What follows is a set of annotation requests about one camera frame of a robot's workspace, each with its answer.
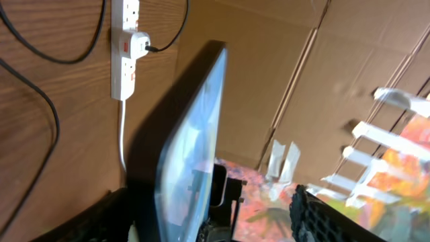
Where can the white charger adapter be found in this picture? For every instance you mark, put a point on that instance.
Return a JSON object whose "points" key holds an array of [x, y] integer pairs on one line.
{"points": [[132, 44]]}

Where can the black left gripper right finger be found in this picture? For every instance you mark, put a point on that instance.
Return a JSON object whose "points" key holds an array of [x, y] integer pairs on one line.
{"points": [[314, 220]]}

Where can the Galaxy smartphone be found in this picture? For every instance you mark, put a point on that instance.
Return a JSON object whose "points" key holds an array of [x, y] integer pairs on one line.
{"points": [[171, 157]]}

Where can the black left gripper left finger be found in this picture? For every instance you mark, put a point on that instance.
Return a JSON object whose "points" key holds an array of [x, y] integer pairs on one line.
{"points": [[107, 220]]}

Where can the white power strip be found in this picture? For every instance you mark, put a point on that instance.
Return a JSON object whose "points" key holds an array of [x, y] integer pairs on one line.
{"points": [[124, 22]]}

